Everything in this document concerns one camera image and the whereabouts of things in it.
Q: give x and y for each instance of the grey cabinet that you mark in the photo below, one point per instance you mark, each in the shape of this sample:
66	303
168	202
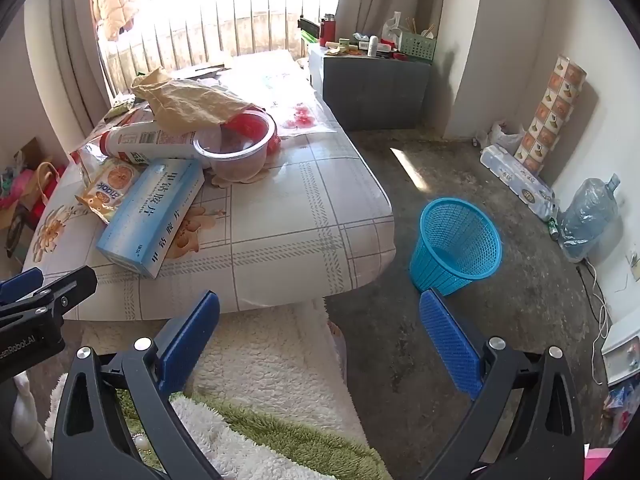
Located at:
375	90

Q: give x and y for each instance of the large water jug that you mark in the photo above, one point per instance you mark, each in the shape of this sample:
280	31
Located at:
587	212

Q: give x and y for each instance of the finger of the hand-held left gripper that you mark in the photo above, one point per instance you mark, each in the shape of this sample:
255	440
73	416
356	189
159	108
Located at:
70	287
20	284

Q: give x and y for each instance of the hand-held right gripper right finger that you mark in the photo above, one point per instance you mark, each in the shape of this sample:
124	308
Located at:
450	345

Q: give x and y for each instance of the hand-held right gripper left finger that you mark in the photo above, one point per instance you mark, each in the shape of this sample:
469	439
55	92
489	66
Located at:
190	340

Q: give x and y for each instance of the toilet paper pack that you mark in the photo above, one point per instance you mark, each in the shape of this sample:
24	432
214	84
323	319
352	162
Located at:
515	176

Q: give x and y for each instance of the small green can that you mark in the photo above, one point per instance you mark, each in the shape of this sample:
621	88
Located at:
553	227

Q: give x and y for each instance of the orange biscuit packet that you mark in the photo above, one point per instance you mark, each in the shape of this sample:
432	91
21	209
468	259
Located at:
107	187

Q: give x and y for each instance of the pink bag pile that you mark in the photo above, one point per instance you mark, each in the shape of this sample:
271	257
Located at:
15	185

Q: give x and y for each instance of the beige quilted jacket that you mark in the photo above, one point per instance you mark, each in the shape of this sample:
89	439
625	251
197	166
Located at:
112	0

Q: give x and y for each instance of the person's left forearm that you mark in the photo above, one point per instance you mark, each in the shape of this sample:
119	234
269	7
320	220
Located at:
30	425

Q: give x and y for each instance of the table with floral tablecloth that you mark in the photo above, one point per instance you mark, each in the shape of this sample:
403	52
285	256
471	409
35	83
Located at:
285	220

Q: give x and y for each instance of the blue and white box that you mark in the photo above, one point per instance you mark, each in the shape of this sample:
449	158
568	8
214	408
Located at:
150	215

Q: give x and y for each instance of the white plastic bottle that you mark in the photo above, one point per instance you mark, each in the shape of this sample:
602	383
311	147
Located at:
140	142

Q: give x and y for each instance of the patterned tablecloth roll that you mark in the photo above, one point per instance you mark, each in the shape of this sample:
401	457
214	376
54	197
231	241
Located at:
550	110

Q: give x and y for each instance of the blue plastic wastebasket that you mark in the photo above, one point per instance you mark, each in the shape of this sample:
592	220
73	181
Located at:
440	265

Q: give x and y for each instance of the pink fabric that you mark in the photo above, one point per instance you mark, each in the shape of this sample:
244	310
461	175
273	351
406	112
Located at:
600	465

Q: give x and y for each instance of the green plastic basket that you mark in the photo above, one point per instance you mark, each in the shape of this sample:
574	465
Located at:
417	47

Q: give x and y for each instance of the red plastic packaging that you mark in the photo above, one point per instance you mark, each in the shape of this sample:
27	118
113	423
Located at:
252	125

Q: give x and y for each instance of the metal window railing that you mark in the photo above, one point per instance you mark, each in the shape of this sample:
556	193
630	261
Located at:
210	30

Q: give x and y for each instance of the red gift bag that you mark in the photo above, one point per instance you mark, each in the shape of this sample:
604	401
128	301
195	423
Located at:
47	195

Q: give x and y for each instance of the clear plastic bowl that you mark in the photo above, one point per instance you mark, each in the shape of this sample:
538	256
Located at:
235	166

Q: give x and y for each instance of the small white bottle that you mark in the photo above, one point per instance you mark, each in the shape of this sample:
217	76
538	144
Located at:
373	46

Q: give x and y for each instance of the green and black item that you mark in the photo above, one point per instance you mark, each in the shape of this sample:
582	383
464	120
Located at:
309	30

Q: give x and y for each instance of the shiny foil snack bag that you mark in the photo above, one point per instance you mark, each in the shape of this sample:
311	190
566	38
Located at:
87	157

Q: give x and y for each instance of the white drawer unit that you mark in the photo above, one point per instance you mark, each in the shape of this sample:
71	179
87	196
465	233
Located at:
622	350

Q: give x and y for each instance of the red thermos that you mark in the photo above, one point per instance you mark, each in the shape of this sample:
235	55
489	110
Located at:
327	30

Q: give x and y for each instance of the green fluffy garment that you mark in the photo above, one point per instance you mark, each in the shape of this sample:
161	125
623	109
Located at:
300	440

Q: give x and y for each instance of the crumpled white plastic bag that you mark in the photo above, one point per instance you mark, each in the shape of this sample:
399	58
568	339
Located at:
502	136

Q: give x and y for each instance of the brown paper bag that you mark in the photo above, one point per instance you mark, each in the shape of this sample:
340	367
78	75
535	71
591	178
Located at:
185	100

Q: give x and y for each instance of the beige curtain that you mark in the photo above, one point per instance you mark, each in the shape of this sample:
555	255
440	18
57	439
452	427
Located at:
80	45
380	0

